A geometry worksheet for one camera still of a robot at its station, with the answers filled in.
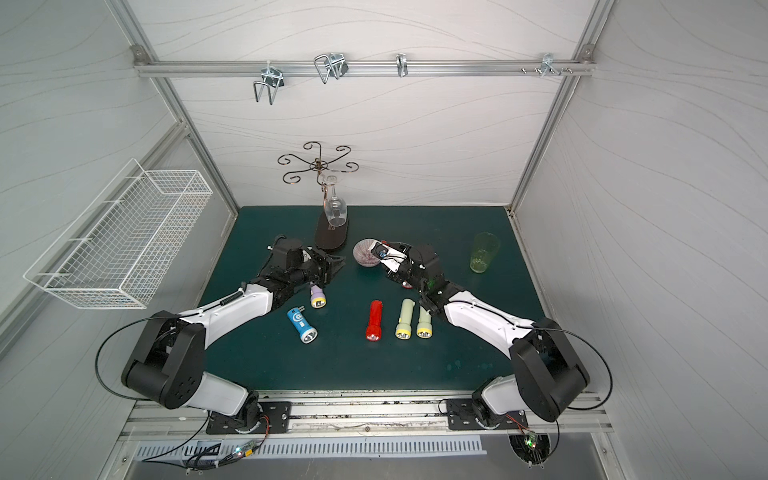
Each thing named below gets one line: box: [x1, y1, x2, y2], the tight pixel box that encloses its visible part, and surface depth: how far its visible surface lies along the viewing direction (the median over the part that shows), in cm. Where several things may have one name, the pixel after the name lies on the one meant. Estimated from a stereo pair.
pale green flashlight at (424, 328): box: [416, 306, 433, 339], surface depth 88 cm
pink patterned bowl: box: [352, 238, 381, 268], surface depth 106 cm
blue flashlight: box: [287, 306, 318, 343], surface depth 88 cm
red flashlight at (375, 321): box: [366, 300, 383, 342], surface depth 90 cm
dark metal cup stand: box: [277, 141, 359, 251], surface depth 93 cm
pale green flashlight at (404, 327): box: [395, 298, 415, 340], surface depth 90 cm
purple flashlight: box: [310, 285, 327, 309], surface depth 94 cm
